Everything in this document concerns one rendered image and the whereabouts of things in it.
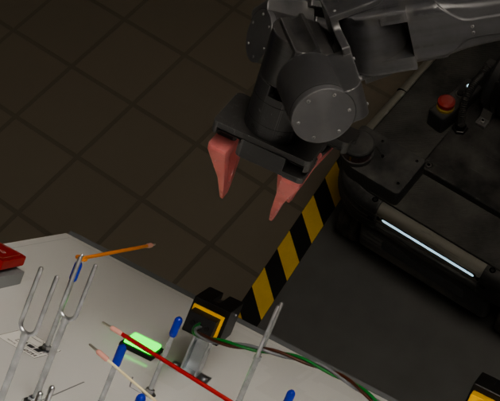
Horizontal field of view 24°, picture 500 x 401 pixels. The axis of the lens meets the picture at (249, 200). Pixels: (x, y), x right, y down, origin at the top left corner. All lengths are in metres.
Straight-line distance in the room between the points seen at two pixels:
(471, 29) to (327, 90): 0.15
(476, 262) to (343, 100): 1.36
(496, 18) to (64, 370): 0.52
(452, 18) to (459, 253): 1.33
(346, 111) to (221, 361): 0.44
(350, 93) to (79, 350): 0.41
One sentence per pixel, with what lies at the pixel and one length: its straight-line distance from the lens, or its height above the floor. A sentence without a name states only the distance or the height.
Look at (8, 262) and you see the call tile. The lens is 1.29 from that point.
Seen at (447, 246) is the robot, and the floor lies 0.24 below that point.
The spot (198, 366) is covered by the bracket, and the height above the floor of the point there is 1.07.
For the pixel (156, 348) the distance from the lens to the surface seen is 1.27.
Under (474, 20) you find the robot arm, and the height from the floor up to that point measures 1.44.
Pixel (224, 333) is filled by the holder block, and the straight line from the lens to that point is 1.23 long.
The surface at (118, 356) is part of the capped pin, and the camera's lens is 1.02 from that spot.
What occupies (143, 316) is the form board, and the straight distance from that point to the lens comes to 1.38.
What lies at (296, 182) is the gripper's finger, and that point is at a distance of 1.09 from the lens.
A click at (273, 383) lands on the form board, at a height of 0.98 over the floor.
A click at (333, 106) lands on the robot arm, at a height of 1.42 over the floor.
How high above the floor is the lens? 2.19
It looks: 56 degrees down
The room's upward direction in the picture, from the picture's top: straight up
